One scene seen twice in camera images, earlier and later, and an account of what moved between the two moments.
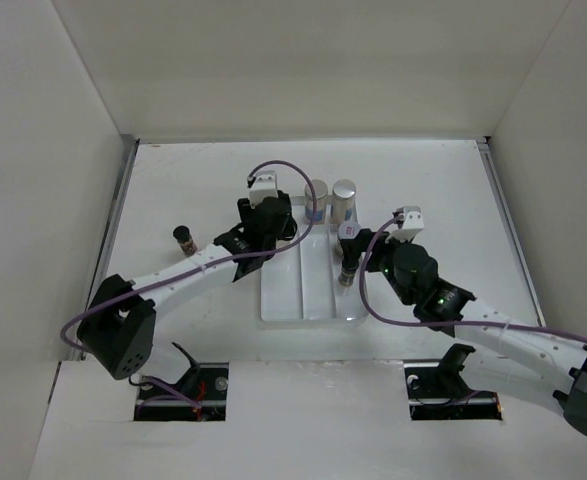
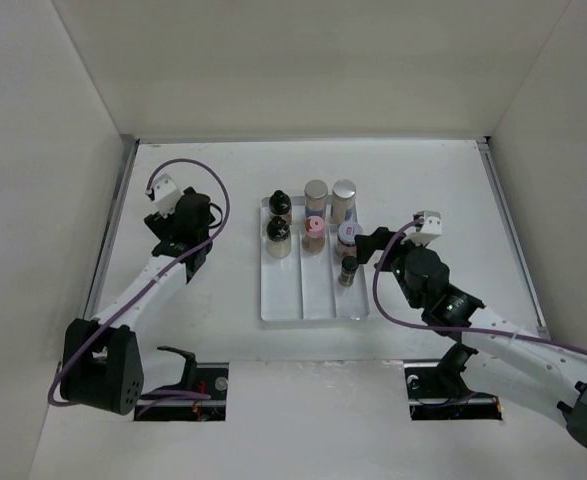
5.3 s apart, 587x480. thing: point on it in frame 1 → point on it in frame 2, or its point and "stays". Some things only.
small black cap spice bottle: (348, 272) stays
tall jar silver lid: (343, 202) stays
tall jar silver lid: (321, 194) stays
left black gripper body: (247, 210) → (164, 225)
